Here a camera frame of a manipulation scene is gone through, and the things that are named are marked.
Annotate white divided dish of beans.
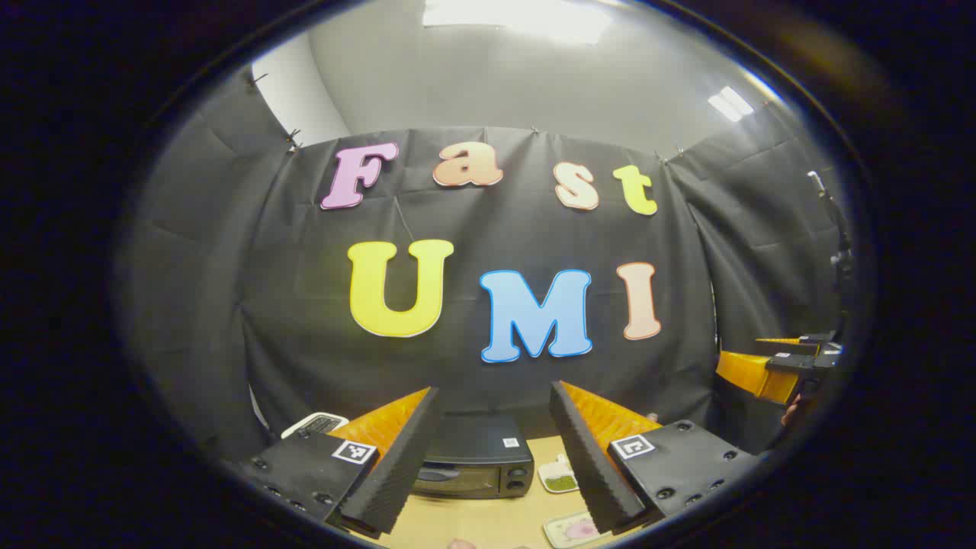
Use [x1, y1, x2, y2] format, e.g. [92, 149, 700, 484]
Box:
[538, 455, 580, 494]

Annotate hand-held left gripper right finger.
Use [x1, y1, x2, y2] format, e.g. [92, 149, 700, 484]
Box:
[549, 380, 765, 535]

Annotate black electric oven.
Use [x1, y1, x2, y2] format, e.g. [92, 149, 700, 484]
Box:
[412, 414, 535, 500]

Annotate white toaster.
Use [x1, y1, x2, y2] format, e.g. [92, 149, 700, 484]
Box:
[281, 412, 350, 441]

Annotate small ceiling light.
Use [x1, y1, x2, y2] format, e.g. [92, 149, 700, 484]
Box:
[707, 85, 756, 124]

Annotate large ceiling light panel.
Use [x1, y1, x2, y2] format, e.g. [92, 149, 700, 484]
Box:
[422, 0, 612, 44]

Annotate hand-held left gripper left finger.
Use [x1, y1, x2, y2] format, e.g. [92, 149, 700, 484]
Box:
[233, 386, 441, 536]

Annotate white plate with pink food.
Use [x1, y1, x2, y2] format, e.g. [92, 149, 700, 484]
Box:
[543, 511, 611, 549]

